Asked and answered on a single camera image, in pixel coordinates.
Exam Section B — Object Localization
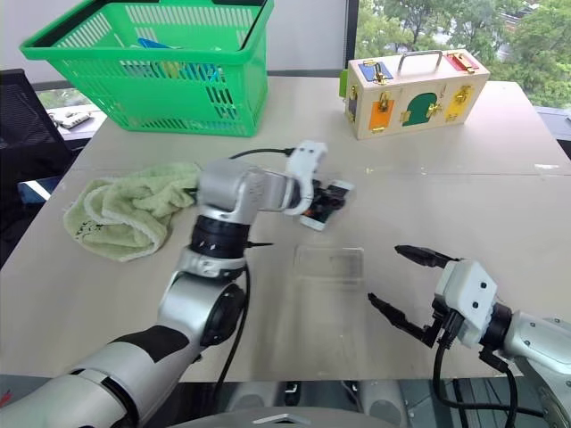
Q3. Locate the clear plastic tray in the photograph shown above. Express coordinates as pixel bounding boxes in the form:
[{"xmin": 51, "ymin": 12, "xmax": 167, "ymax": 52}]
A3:
[{"xmin": 292, "ymin": 243, "xmax": 368, "ymax": 293}]

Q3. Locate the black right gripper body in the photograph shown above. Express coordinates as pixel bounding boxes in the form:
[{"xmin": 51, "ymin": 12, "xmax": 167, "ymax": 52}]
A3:
[{"xmin": 420, "ymin": 298, "xmax": 466, "ymax": 350}]

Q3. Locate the blue flat card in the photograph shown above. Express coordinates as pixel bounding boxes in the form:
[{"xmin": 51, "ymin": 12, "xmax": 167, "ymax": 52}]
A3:
[{"xmin": 137, "ymin": 37, "xmax": 185, "ymax": 52}]

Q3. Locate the silver metal box handle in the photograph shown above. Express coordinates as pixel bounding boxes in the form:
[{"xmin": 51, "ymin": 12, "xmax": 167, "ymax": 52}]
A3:
[{"xmin": 397, "ymin": 50, "xmax": 444, "ymax": 78}]

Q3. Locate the wooden lock activity box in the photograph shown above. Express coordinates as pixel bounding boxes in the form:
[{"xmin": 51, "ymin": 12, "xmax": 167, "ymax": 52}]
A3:
[{"xmin": 341, "ymin": 50, "xmax": 492, "ymax": 141}]

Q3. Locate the white smartphone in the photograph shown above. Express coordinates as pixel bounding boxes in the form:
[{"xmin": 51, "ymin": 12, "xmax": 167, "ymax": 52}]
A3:
[{"xmin": 299, "ymin": 177, "xmax": 357, "ymax": 232}]

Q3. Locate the black mesh office chair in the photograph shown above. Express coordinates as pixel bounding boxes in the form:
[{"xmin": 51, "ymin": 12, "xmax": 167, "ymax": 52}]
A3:
[{"xmin": 0, "ymin": 68, "xmax": 78, "ymax": 268}]

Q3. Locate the white side desk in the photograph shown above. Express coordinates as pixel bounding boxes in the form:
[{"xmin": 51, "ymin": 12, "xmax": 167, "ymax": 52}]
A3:
[{"xmin": 35, "ymin": 86, "xmax": 111, "ymax": 142}]

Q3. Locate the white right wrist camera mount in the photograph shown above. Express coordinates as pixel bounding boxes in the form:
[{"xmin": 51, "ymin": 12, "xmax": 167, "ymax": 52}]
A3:
[{"xmin": 434, "ymin": 259, "xmax": 499, "ymax": 350}]

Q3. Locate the green plastic shopping basket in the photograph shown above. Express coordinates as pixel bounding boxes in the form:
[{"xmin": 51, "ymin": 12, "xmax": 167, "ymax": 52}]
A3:
[{"xmin": 19, "ymin": 0, "xmax": 276, "ymax": 138}]

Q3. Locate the light green towel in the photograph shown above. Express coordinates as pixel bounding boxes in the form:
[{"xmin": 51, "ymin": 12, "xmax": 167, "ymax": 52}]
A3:
[{"xmin": 62, "ymin": 161, "xmax": 203, "ymax": 263}]

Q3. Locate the dark window frame post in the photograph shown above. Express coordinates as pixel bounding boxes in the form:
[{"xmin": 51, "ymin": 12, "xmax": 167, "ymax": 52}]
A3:
[{"xmin": 345, "ymin": 0, "xmax": 361, "ymax": 72}]

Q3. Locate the colourful package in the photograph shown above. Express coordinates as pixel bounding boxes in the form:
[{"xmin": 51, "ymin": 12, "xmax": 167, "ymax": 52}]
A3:
[{"xmin": 119, "ymin": 59, "xmax": 225, "ymax": 84}]

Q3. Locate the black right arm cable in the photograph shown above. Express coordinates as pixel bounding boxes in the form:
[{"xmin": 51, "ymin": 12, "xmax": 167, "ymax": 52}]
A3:
[{"xmin": 431, "ymin": 311, "xmax": 548, "ymax": 423}]

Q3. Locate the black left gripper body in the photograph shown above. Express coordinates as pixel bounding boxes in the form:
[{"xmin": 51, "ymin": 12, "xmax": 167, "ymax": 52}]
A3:
[{"xmin": 310, "ymin": 180, "xmax": 330, "ymax": 214}]

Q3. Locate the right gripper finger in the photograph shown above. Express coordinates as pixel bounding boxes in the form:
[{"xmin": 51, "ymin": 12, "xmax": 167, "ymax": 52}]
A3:
[
  {"xmin": 393, "ymin": 244, "xmax": 464, "ymax": 270},
  {"xmin": 367, "ymin": 292, "xmax": 433, "ymax": 343}
]

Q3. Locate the dark window sill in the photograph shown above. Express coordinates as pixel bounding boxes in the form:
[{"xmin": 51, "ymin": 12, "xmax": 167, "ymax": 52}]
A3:
[{"xmin": 534, "ymin": 105, "xmax": 571, "ymax": 162}]

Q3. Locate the silver curved robot torso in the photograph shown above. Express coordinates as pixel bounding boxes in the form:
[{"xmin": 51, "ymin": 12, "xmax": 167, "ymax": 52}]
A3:
[{"xmin": 169, "ymin": 405, "xmax": 345, "ymax": 428}]

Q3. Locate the blue and white box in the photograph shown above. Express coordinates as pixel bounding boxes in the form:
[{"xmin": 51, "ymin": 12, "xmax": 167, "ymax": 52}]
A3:
[{"xmin": 16, "ymin": 178, "xmax": 53, "ymax": 203}]

